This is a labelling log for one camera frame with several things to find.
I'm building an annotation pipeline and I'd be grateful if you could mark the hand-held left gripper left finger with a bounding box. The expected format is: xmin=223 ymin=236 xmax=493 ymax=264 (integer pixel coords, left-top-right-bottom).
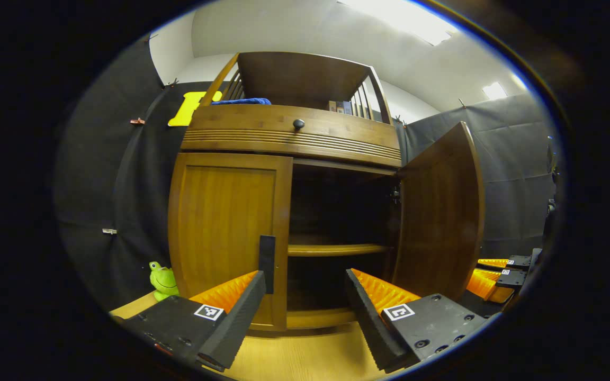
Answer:
xmin=120 ymin=270 xmax=267 ymax=373

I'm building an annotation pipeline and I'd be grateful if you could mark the black backdrop cloth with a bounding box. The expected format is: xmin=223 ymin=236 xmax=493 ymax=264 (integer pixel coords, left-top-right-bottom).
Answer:
xmin=56 ymin=34 xmax=560 ymax=313

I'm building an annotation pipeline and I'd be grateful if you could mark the green frog plush toy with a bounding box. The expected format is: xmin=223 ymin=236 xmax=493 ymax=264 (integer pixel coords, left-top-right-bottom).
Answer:
xmin=149 ymin=261 xmax=180 ymax=302

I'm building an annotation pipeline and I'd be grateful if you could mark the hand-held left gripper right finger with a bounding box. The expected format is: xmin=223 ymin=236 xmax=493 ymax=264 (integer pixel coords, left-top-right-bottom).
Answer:
xmin=345 ymin=268 xmax=496 ymax=373

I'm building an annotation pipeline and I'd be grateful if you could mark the small ceiling light panel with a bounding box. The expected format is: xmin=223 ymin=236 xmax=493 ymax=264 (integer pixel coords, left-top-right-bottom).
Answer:
xmin=482 ymin=81 xmax=508 ymax=101

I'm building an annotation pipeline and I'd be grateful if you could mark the wooden drawer with black knob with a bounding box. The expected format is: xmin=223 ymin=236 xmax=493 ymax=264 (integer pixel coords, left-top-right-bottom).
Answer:
xmin=181 ymin=104 xmax=402 ymax=168

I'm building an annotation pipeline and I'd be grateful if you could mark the wooden shoe cabinet door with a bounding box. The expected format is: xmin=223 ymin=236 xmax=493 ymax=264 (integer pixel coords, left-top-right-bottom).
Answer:
xmin=391 ymin=122 xmax=486 ymax=301
xmin=168 ymin=152 xmax=293 ymax=332

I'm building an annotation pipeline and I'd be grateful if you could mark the blue cloth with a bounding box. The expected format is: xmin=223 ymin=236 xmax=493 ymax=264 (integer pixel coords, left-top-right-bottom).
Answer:
xmin=211 ymin=97 xmax=272 ymax=106

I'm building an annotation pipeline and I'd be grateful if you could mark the wooden double-door shoe cabinet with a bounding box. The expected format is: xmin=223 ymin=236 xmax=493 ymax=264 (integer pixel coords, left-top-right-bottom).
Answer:
xmin=167 ymin=51 xmax=486 ymax=333

